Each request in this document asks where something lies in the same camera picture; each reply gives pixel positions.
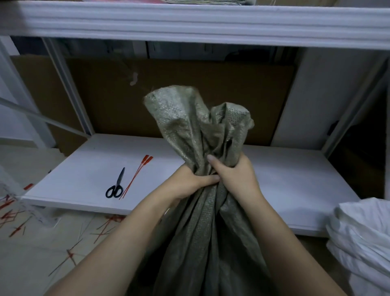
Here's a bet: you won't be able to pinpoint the person's right hand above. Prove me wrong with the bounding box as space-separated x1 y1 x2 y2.
207 153 263 205

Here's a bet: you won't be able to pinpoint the person's left hand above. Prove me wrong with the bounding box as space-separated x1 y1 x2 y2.
161 164 220 205

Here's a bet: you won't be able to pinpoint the grey woven sack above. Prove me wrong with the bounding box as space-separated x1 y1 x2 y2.
126 85 275 296

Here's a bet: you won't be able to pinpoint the person's left forearm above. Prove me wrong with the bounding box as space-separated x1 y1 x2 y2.
46 187 181 296

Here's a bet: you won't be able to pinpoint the person's right forearm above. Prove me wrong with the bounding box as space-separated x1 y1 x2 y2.
218 192 347 296

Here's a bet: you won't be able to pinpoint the black scissors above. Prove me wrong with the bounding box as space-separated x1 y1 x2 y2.
105 167 126 199

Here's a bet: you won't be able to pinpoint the white board panel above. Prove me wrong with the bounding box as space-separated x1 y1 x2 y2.
271 48 382 150

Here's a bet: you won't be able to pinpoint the brown cardboard sheet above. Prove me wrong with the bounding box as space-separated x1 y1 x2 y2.
10 55 297 157

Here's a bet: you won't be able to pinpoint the white metal shelf rack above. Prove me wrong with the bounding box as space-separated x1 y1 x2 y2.
0 0 390 239

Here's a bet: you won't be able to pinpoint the white woven sack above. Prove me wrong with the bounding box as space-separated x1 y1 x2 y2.
326 198 390 296

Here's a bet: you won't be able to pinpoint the red cable tie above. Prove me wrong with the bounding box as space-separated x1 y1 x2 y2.
121 156 154 199
119 155 149 200

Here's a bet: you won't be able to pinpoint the scattered red cable ties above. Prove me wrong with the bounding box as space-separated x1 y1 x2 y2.
0 183 126 277

